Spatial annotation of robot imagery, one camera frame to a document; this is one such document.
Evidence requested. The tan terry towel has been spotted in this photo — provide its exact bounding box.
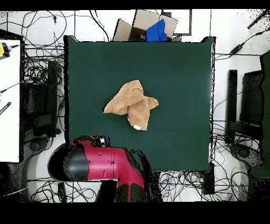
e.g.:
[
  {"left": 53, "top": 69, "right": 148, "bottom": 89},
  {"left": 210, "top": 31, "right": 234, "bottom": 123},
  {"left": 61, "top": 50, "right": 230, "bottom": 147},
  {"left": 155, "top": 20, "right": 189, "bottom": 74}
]
[{"left": 102, "top": 79, "right": 159, "bottom": 131}]

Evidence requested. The black equipment rack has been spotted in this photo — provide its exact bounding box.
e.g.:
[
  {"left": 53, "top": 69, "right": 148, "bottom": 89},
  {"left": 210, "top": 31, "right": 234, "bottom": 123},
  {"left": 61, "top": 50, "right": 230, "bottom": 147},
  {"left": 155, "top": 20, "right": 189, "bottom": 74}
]
[{"left": 21, "top": 60, "right": 62, "bottom": 138}]

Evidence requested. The dark green table cloth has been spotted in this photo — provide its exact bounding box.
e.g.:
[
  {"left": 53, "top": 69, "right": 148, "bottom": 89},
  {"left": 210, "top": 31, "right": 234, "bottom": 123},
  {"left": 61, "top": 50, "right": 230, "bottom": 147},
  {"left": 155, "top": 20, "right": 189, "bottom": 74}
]
[{"left": 63, "top": 35, "right": 216, "bottom": 173}]

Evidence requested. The white side table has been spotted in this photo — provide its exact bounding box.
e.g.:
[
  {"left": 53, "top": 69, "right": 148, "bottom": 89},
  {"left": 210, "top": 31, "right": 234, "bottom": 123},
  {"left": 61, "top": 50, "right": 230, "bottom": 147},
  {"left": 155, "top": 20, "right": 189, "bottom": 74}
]
[{"left": 0, "top": 39, "right": 21, "bottom": 163}]

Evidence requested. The black marked strip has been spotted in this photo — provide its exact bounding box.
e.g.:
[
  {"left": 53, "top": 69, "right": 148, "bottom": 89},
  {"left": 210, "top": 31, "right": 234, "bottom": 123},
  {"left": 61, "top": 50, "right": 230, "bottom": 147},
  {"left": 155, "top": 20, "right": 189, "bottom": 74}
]
[{"left": 0, "top": 101, "right": 12, "bottom": 116}]

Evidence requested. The black block under table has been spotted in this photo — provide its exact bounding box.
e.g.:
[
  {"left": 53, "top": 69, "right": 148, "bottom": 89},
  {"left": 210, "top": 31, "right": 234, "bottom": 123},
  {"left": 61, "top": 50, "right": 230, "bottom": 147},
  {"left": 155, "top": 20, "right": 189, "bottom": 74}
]
[{"left": 202, "top": 163, "right": 215, "bottom": 195}]

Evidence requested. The blue garment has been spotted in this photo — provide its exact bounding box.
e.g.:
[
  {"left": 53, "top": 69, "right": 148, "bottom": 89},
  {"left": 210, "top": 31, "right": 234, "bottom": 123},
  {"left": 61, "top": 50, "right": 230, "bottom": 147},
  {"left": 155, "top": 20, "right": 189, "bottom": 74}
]
[{"left": 146, "top": 18, "right": 169, "bottom": 42}]

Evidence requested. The open cardboard box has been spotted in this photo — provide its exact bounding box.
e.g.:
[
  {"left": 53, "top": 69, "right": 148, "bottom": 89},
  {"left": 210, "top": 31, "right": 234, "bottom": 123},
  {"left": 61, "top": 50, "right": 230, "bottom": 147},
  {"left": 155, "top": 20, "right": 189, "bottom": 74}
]
[{"left": 112, "top": 9, "right": 182, "bottom": 42}]

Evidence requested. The black chair base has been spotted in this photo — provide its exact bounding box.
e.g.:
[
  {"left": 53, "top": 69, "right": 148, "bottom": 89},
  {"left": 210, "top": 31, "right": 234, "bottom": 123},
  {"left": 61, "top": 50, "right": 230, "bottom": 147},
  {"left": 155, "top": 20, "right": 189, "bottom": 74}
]
[{"left": 229, "top": 143, "right": 264, "bottom": 169}]

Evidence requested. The black equipment box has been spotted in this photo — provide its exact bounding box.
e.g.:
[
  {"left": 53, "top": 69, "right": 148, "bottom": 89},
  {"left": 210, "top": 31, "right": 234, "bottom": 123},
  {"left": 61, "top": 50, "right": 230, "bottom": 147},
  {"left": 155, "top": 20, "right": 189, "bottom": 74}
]
[{"left": 239, "top": 70, "right": 265, "bottom": 127}]

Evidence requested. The black power adapter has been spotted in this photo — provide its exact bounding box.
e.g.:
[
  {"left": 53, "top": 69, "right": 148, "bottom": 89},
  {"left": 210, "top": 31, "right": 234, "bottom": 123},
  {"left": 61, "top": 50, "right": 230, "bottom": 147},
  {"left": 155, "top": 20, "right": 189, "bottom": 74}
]
[{"left": 229, "top": 43, "right": 245, "bottom": 55}]

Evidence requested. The green cloth on side table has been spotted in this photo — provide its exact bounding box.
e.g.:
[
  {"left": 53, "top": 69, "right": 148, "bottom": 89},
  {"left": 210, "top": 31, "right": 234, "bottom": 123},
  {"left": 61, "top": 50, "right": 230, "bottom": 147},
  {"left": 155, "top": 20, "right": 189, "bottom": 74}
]
[{"left": 250, "top": 50, "right": 270, "bottom": 179}]

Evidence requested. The black rod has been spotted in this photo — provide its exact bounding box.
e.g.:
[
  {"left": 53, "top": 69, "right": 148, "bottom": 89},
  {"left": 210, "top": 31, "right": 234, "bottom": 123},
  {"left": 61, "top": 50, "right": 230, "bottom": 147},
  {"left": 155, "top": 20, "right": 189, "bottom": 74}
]
[{"left": 247, "top": 9, "right": 270, "bottom": 30}]

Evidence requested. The black upright post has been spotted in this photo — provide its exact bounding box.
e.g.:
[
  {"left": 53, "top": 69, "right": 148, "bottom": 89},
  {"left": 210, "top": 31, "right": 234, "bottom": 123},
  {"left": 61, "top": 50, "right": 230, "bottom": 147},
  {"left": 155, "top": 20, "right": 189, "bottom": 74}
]
[{"left": 225, "top": 69, "right": 238, "bottom": 145}]

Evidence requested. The grey rectangular frame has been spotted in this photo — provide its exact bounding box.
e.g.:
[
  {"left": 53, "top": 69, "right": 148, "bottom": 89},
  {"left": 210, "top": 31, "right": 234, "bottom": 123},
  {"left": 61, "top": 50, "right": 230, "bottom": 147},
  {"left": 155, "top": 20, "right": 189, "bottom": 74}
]
[{"left": 161, "top": 9, "right": 192, "bottom": 36}]

